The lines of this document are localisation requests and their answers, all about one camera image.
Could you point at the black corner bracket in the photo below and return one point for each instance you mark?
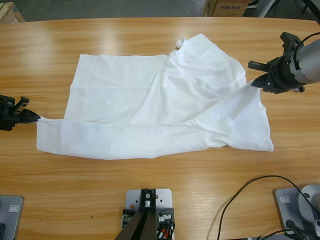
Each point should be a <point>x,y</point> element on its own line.
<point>126,215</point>
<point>166,212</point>

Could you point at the cardboard box blue print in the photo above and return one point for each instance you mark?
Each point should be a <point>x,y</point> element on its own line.
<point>225,11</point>

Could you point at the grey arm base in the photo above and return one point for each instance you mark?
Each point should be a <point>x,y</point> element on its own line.
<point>287,212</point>
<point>12,220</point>

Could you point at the white metal frame leg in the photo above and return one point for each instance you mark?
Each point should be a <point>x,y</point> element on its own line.
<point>266,8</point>

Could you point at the dark camera post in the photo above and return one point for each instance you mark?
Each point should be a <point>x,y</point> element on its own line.
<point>140,225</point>

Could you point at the white t-shirt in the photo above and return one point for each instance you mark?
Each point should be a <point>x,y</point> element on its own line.
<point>137,100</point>

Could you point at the black slanted rod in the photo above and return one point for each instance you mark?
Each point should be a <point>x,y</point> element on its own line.
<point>315,13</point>

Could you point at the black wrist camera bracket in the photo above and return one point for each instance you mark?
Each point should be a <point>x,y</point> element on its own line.
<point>21,102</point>
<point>290,37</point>

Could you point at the white mounting block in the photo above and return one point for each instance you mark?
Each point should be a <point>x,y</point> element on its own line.
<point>165,197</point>

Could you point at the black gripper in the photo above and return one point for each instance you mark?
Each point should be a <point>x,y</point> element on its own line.
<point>282,72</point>
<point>7,112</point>

